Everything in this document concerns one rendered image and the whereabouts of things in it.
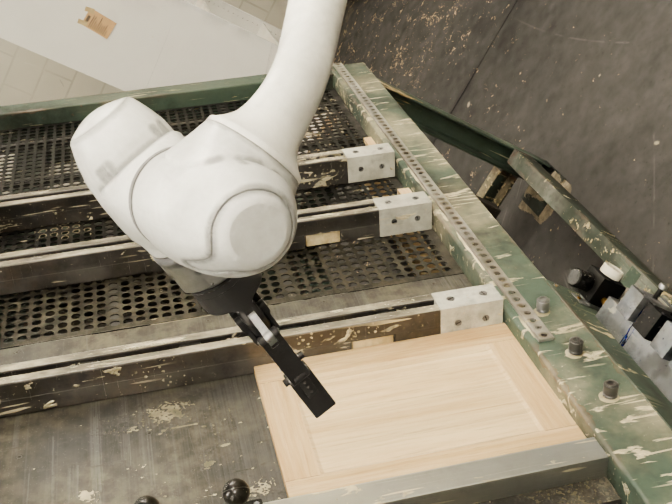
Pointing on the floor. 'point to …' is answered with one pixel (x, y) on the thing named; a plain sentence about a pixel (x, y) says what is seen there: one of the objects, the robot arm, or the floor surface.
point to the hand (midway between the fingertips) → (309, 389)
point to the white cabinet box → (143, 39)
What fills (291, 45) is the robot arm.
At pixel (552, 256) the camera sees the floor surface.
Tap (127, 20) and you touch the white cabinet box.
